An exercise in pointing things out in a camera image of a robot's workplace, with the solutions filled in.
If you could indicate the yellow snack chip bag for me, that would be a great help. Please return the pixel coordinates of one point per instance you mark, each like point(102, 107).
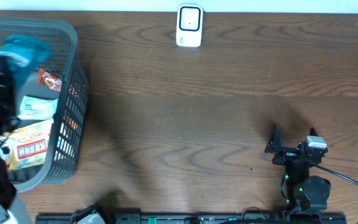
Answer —
point(27, 146)

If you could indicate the grey plastic mesh basket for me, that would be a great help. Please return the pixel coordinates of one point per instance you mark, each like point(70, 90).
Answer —
point(67, 128)

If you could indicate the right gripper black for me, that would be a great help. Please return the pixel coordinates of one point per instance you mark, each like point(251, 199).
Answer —
point(274, 146)

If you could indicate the blue mouthwash bottle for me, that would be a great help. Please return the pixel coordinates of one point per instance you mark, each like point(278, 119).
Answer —
point(20, 55)

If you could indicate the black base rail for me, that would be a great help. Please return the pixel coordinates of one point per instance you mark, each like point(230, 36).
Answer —
point(135, 218)

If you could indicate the white barcode scanner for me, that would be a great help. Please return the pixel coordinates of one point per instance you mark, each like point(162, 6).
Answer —
point(189, 25)

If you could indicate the orange chocolate bar wrapper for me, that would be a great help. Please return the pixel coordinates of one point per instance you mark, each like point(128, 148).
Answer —
point(51, 81)

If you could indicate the teal wet wipes pack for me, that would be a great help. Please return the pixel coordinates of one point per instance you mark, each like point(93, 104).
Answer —
point(37, 108)

